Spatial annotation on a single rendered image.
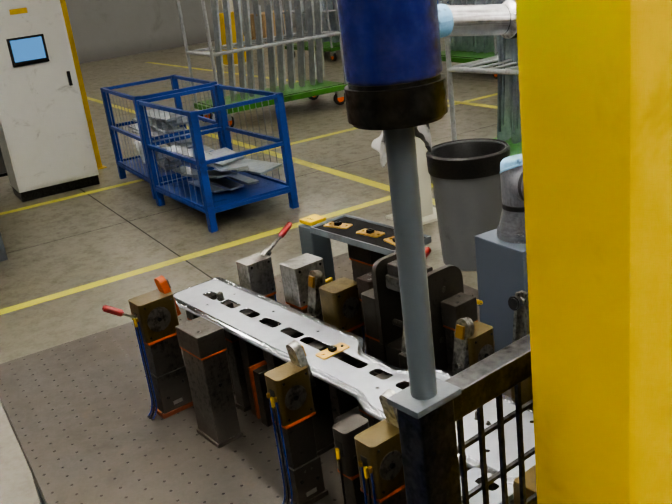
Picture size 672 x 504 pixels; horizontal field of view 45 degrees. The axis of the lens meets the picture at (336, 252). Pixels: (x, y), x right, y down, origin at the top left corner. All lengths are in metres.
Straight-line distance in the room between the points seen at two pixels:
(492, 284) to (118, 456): 1.14
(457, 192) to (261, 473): 3.03
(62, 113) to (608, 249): 8.09
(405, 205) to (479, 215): 4.31
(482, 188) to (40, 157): 5.01
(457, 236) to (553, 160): 4.33
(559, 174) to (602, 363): 0.15
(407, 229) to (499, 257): 1.71
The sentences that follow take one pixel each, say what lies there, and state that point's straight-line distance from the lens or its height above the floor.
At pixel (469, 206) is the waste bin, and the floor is 0.43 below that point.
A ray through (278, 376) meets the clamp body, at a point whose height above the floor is 1.05.
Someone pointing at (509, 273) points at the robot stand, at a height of 1.02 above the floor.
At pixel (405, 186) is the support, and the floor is 1.73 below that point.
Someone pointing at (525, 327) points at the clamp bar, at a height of 1.15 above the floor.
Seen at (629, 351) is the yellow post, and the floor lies 1.59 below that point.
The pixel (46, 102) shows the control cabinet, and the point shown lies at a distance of 8.54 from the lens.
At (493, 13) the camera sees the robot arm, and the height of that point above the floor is 1.72.
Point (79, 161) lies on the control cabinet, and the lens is 8.67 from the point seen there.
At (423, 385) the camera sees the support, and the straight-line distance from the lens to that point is 0.66.
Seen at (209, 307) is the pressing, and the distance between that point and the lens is 2.37.
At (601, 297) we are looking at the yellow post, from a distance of 0.66.
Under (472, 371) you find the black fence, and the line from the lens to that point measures 0.72.
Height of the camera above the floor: 1.89
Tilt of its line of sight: 20 degrees down
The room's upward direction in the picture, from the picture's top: 7 degrees counter-clockwise
